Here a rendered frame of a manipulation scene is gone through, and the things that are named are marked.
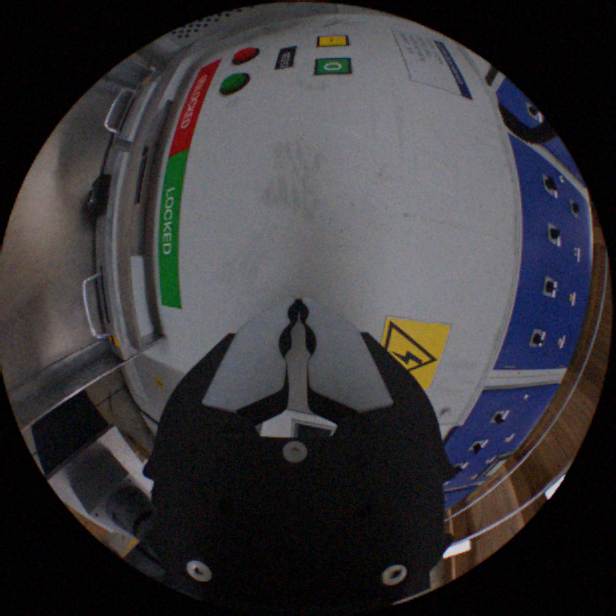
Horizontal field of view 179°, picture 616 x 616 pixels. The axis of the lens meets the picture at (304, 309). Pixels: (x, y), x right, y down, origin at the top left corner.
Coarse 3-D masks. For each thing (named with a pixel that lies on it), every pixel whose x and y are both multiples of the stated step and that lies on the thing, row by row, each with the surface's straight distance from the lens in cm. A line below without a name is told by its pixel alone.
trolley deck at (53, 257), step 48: (96, 96) 52; (48, 144) 46; (96, 144) 47; (48, 192) 43; (48, 240) 41; (0, 288) 42; (48, 288) 41; (96, 288) 43; (0, 336) 42; (48, 336) 42
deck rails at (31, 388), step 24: (120, 72) 54; (144, 72) 53; (72, 360) 43; (96, 360) 44; (120, 360) 41; (24, 384) 44; (48, 384) 44; (72, 384) 40; (24, 408) 44; (48, 408) 39
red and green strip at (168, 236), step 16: (208, 64) 34; (208, 80) 29; (192, 96) 29; (192, 112) 26; (176, 128) 27; (192, 128) 24; (176, 144) 25; (176, 160) 23; (176, 176) 22; (176, 192) 21; (160, 208) 23; (176, 208) 21; (160, 224) 22; (176, 224) 20; (160, 240) 22; (176, 240) 20; (160, 256) 22; (176, 256) 20; (160, 272) 22; (176, 272) 20; (160, 288) 23; (176, 288) 20; (176, 304) 21
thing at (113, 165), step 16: (144, 80) 52; (144, 96) 46; (128, 112) 46; (128, 128) 41; (112, 160) 40; (112, 176) 37; (112, 192) 36; (112, 208) 36; (112, 224) 36; (96, 240) 40; (96, 256) 40; (112, 272) 35; (112, 288) 35; (112, 304) 36; (112, 320) 36; (112, 336) 40; (128, 352) 38
